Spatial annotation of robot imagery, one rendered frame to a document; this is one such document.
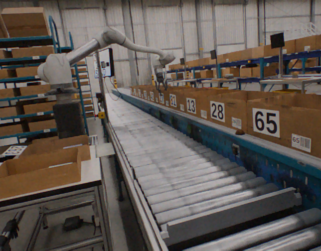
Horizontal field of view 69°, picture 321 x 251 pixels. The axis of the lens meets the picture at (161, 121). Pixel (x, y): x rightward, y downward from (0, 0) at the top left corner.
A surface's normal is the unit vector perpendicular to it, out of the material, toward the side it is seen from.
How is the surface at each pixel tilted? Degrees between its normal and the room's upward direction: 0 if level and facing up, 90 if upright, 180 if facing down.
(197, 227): 90
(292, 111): 90
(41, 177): 91
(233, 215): 90
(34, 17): 123
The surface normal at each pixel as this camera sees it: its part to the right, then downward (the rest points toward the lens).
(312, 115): -0.95, 0.16
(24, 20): 0.29, 0.66
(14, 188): 0.31, 0.18
